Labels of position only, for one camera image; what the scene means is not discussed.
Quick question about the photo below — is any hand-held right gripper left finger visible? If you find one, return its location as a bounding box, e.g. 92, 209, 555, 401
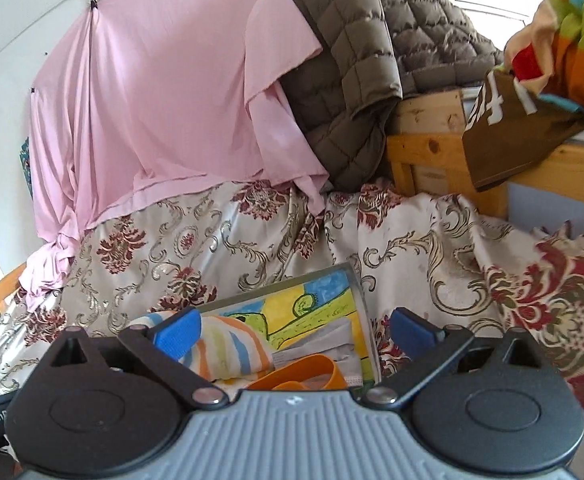
37, 306, 227, 407

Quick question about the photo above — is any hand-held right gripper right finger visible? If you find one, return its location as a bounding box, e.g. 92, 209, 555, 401
362, 306, 556, 407

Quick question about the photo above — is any striped sock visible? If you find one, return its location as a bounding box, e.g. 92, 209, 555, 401
137, 310, 275, 381

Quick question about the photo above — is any grey cloth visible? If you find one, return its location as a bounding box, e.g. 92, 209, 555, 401
272, 322, 367, 391

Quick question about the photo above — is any grey tray cartoon print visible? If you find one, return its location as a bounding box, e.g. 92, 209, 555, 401
192, 261, 383, 396

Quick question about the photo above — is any orange soft strap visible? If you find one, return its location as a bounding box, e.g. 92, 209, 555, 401
244, 354, 347, 392

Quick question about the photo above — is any floral patterned blanket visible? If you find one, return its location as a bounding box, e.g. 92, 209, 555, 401
0, 180, 584, 480

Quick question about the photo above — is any brown cloth white print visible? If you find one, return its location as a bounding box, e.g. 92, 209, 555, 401
462, 67, 584, 193

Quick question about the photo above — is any pink bed sheet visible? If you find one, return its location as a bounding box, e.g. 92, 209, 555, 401
24, 0, 330, 313

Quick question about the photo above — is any brown quilted jacket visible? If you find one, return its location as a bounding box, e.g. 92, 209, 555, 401
278, 0, 505, 193

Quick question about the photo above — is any colourful striped cloth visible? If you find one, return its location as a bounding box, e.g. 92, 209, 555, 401
504, 0, 584, 128

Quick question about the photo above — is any wooden bunk frame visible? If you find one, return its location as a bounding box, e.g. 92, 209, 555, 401
387, 87, 584, 236

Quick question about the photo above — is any colourful wall poster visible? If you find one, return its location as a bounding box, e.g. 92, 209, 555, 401
19, 137, 35, 198

